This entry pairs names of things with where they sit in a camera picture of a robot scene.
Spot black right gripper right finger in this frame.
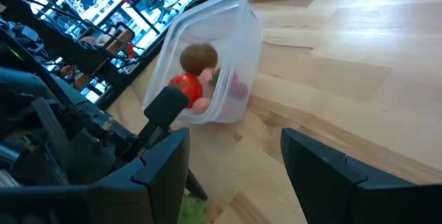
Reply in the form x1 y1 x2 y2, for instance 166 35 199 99
280 128 442 224

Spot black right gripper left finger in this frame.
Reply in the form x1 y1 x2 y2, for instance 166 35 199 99
0 127 191 224

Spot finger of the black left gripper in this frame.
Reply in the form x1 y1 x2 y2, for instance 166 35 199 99
120 85 191 162
184 168 209 201

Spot red toy tomato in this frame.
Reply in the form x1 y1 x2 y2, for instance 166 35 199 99
168 73 204 109

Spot small pink toy fruit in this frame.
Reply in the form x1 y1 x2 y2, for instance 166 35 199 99
191 97 211 115

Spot brown toy kiwi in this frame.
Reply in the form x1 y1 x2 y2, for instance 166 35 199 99
179 43 219 76

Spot clear plastic tupperware container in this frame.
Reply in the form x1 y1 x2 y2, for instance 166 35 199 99
142 0 264 125

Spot toy strawberry with green leaves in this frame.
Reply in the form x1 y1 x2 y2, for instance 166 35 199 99
177 194 211 224

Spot black office chair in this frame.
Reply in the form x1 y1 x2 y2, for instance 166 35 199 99
144 0 170 21

